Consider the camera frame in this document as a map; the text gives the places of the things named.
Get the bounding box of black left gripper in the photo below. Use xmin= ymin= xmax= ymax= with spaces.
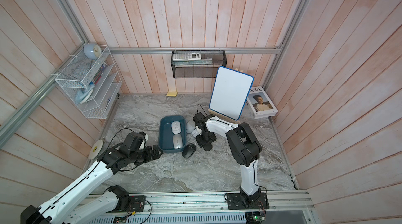
xmin=129 ymin=145 xmax=164 ymax=165

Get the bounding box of black Lecoo mouse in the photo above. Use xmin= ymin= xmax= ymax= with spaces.
xmin=182 ymin=143 xmax=196 ymax=159

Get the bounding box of silver slim mouse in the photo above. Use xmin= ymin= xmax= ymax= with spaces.
xmin=173 ymin=134 xmax=183 ymax=149

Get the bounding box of white ribbed Lecoo mouse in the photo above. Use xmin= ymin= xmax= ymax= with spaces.
xmin=171 ymin=120 xmax=182 ymax=135

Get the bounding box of teal plastic storage box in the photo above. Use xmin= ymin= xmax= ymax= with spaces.
xmin=159 ymin=115 xmax=186 ymax=153

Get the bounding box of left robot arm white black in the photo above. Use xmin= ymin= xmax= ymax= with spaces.
xmin=20 ymin=132 xmax=163 ymax=224

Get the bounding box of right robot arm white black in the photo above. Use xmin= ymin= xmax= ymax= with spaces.
xmin=193 ymin=113 xmax=262 ymax=203

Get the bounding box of white slim flat mouse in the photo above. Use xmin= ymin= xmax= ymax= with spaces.
xmin=192 ymin=127 xmax=202 ymax=138

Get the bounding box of white beige round mouse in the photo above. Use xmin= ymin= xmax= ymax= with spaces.
xmin=186 ymin=120 xmax=195 ymax=134

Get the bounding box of wooden easel stand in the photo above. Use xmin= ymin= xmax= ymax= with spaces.
xmin=208 ymin=109 xmax=240 ymax=124

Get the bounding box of white tape roll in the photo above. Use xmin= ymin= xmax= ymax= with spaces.
xmin=88 ymin=139 xmax=104 ymax=160

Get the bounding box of yellow sticky note pad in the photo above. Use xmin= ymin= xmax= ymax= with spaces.
xmin=166 ymin=91 xmax=178 ymax=97

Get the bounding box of blue framed whiteboard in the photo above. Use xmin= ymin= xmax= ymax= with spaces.
xmin=209 ymin=66 xmax=254 ymax=120

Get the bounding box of magazine with portrait cover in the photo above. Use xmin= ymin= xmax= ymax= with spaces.
xmin=247 ymin=86 xmax=278 ymax=119

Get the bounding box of white iron on shelf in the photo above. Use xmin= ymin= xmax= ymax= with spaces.
xmin=74 ymin=83 xmax=95 ymax=105

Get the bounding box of white calculator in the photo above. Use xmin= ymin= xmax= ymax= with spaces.
xmin=173 ymin=52 xmax=202 ymax=62

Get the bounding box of black mesh wall basket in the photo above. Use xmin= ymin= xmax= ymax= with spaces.
xmin=171 ymin=50 xmax=227 ymax=79

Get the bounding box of white wire mesh shelf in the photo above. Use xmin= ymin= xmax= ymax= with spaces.
xmin=55 ymin=45 xmax=122 ymax=119

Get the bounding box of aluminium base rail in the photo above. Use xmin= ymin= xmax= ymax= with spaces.
xmin=135 ymin=190 xmax=316 ymax=219

